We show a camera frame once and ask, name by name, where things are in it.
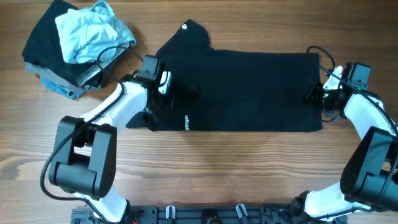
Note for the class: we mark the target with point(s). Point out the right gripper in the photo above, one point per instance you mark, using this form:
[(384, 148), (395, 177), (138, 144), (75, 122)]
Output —
[(312, 94)]

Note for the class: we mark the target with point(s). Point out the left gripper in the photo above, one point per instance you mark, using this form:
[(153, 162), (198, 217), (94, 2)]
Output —
[(168, 104)]

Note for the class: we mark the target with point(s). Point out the black polo shirt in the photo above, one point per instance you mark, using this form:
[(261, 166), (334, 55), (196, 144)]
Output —
[(225, 90)]

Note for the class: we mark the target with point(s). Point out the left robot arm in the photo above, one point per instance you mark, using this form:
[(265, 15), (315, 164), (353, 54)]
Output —
[(83, 162)]

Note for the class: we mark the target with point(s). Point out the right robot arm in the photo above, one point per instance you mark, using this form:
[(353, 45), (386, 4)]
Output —
[(369, 180)]

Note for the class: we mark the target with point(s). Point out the grey folded garment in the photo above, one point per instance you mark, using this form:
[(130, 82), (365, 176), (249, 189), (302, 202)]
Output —
[(93, 78)]

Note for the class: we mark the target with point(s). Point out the blue folded garment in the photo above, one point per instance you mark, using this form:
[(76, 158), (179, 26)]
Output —
[(61, 90)]

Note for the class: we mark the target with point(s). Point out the light blue crumpled garment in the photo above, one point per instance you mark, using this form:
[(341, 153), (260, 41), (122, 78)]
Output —
[(88, 33)]

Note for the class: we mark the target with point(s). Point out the black folded garment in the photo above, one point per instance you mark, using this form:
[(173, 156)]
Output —
[(43, 46)]

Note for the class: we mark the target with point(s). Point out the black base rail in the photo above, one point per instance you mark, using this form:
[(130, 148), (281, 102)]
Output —
[(264, 214)]

